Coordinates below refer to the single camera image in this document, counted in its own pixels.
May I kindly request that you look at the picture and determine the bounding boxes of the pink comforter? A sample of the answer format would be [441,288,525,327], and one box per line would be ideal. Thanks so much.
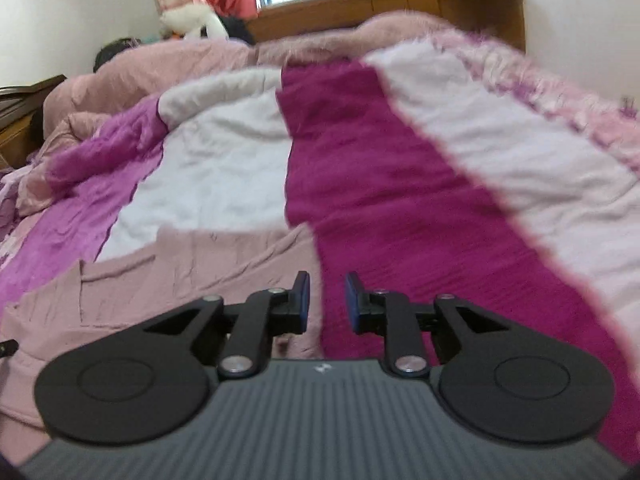
[42,10,453,133]

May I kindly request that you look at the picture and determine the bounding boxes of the magenta and white patchwork quilt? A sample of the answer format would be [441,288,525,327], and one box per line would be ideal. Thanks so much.
[0,30,640,463]

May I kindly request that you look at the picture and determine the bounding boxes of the pink knit cardigan sweater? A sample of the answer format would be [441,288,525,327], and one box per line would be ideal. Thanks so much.
[0,222,327,467]

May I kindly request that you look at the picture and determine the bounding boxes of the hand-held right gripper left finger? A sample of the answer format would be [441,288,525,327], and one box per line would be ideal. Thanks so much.
[142,270,311,380]

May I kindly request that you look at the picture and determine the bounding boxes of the dark cloth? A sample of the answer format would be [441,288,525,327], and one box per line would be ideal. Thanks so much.
[219,15,257,45]
[93,37,142,74]

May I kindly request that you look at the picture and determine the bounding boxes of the white plush toy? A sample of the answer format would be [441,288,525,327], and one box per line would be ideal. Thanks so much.
[159,3,229,42]

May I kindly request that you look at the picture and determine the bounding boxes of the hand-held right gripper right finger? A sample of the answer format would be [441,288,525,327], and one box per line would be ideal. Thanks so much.
[344,270,512,380]

